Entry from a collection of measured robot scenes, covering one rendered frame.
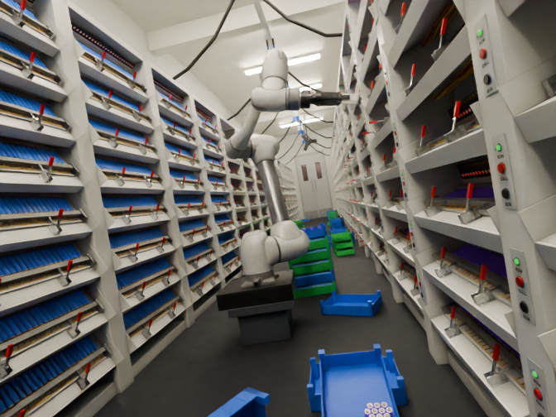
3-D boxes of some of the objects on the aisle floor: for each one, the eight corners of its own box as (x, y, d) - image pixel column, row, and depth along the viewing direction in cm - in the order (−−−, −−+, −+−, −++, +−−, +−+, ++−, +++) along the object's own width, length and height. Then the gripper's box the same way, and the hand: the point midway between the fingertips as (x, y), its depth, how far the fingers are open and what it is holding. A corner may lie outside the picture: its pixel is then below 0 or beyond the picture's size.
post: (396, 303, 189) (346, -3, 187) (393, 298, 199) (345, 7, 196) (433, 298, 186) (382, -12, 184) (428, 294, 196) (379, -2, 193)
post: (437, 364, 120) (357, -119, 118) (429, 352, 129) (355, -96, 127) (496, 359, 117) (416, -137, 115) (484, 347, 126) (409, -112, 124)
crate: (321, 314, 191) (319, 300, 191) (334, 302, 208) (333, 289, 208) (373, 316, 175) (371, 301, 175) (382, 303, 192) (380, 289, 192)
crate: (408, 457, 82) (405, 434, 79) (326, 462, 85) (321, 439, 82) (382, 362, 110) (380, 343, 107) (321, 367, 113) (318, 349, 110)
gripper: (299, 83, 131) (361, 83, 128) (302, 96, 147) (357, 95, 144) (299, 103, 132) (360, 103, 128) (301, 112, 148) (356, 112, 144)
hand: (350, 98), depth 137 cm, fingers open, 3 cm apart
